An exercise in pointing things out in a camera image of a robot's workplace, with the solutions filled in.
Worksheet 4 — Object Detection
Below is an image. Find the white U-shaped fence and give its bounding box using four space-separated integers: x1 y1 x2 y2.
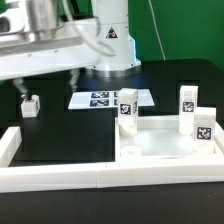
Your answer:
0 125 224 193

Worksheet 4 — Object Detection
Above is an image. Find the white square tabletop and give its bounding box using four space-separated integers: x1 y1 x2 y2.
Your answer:
115 115 224 160

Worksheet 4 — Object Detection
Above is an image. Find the white marker sheet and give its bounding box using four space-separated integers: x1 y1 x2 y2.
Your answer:
68 89 154 110

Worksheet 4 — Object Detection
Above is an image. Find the white cable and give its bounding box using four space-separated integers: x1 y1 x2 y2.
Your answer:
61 0 167 62

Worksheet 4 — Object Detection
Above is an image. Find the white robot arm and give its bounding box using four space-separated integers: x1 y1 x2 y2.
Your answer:
0 0 141 99

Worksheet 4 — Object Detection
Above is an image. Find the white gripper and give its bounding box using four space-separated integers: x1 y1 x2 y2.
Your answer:
0 19 100 100

